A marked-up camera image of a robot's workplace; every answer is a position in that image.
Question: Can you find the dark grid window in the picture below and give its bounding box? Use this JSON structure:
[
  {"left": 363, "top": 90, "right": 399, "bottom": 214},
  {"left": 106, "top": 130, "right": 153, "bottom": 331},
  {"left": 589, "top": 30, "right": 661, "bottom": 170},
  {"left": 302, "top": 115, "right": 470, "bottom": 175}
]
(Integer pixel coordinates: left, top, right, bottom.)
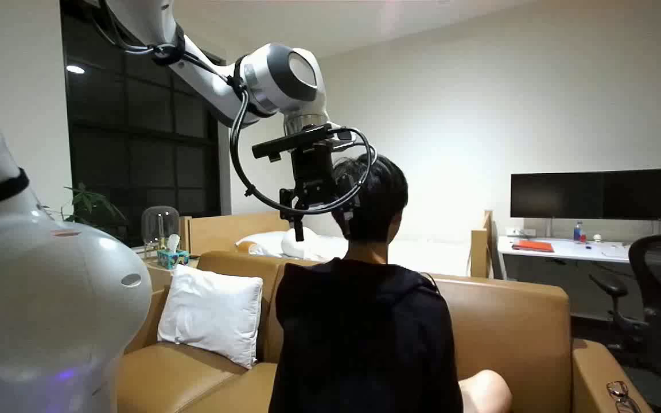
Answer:
[{"left": 59, "top": 0, "right": 224, "bottom": 248}]

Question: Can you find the tan leather sofa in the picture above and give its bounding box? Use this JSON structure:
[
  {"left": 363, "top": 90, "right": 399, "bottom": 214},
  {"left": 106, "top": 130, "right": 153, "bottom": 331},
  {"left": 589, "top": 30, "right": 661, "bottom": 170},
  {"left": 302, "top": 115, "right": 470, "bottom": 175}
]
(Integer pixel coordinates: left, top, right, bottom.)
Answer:
[{"left": 114, "top": 251, "right": 655, "bottom": 413}]

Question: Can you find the wide black monitor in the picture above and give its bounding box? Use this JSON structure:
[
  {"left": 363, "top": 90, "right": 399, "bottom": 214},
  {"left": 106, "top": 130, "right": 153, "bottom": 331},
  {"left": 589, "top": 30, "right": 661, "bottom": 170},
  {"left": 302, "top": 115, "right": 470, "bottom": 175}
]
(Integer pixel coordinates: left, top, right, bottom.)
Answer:
[{"left": 508, "top": 167, "right": 661, "bottom": 225}]

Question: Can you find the white bedding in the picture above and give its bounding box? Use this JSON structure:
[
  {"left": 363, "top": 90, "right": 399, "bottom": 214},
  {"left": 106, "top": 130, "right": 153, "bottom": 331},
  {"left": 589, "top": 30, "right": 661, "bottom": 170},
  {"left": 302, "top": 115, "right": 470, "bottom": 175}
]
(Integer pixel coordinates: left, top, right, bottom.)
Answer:
[{"left": 234, "top": 225, "right": 473, "bottom": 277}]

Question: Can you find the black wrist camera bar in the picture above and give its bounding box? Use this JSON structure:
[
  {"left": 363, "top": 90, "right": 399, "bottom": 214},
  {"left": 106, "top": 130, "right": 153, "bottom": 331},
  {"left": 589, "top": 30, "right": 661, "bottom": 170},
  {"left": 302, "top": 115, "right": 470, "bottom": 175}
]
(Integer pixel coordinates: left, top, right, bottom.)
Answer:
[{"left": 251, "top": 123, "right": 355, "bottom": 162}]

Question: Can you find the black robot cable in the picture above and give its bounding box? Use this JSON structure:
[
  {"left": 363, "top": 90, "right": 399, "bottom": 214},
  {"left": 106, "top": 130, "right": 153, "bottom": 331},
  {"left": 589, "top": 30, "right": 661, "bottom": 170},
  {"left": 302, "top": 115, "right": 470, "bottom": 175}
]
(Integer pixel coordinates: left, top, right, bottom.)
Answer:
[{"left": 228, "top": 90, "right": 379, "bottom": 219}]

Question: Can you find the seated person with dark hair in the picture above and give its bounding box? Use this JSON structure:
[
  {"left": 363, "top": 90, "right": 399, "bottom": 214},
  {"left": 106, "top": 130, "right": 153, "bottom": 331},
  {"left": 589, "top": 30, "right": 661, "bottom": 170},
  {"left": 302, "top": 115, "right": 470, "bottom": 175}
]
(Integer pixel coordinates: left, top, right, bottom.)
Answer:
[{"left": 329, "top": 152, "right": 515, "bottom": 413}]

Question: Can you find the red item on desk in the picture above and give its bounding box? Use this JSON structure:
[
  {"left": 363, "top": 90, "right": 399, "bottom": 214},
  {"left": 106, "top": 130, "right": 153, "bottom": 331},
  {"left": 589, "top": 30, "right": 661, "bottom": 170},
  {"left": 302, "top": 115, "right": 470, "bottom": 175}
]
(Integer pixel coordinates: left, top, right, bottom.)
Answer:
[{"left": 509, "top": 239, "right": 555, "bottom": 254}]

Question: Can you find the white desk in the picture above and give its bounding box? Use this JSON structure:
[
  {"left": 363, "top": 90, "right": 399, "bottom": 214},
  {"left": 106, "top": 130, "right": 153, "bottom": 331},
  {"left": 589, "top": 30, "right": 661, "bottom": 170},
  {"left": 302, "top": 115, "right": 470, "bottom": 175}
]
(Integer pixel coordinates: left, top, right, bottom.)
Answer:
[{"left": 495, "top": 235, "right": 636, "bottom": 267}]

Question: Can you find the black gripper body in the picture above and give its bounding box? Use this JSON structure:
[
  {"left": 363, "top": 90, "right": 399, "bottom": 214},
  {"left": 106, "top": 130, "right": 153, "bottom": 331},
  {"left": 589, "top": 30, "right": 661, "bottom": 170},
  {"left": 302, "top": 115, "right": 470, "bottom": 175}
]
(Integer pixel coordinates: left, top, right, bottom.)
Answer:
[{"left": 289, "top": 143, "right": 341, "bottom": 214}]

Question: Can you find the teal tissue box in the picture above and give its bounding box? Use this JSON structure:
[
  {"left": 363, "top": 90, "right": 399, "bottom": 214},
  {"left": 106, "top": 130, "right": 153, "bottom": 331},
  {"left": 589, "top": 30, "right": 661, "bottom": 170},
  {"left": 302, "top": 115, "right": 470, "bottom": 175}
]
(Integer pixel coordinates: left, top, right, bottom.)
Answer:
[{"left": 153, "top": 235, "right": 193, "bottom": 270}]

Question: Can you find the white dotted pillow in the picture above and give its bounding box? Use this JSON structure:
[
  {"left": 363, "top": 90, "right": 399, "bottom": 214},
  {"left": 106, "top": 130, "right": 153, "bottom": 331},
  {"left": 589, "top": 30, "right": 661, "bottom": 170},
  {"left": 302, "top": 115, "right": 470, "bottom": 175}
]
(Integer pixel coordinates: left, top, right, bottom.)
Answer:
[{"left": 157, "top": 264, "right": 266, "bottom": 371}]

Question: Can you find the green house plant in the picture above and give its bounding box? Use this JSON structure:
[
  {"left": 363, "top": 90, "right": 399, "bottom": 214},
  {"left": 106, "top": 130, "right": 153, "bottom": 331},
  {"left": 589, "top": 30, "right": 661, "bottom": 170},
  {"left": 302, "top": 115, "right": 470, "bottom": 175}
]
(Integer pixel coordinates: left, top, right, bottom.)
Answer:
[{"left": 64, "top": 182, "right": 131, "bottom": 244}]

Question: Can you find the glass dome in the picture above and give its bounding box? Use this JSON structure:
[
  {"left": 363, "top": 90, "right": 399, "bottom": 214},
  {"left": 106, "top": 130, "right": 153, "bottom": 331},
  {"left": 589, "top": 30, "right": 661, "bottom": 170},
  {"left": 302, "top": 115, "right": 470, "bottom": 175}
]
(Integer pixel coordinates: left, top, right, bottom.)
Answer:
[{"left": 141, "top": 204, "right": 181, "bottom": 251}]

